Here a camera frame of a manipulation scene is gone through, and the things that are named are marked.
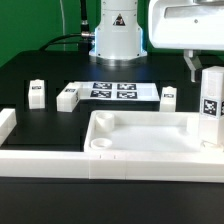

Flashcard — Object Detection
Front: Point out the white U-shaped obstacle fence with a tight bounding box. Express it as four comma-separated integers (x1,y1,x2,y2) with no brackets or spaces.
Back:
0,109,224,183

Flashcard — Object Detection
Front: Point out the white fiducial marker sheet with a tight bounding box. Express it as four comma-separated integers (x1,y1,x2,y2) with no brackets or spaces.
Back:
76,81,160,102

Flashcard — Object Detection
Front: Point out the white desk tabletop tray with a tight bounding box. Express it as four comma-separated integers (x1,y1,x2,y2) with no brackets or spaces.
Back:
84,110,224,153

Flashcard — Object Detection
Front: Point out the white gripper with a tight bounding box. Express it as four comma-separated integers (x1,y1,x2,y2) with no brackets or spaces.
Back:
148,0,224,82

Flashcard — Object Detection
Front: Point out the black cable with connector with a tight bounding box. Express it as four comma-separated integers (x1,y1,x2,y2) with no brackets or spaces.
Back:
39,0,98,52

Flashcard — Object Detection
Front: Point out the thin white cable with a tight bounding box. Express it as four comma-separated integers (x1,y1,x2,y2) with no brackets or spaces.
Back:
59,0,66,52

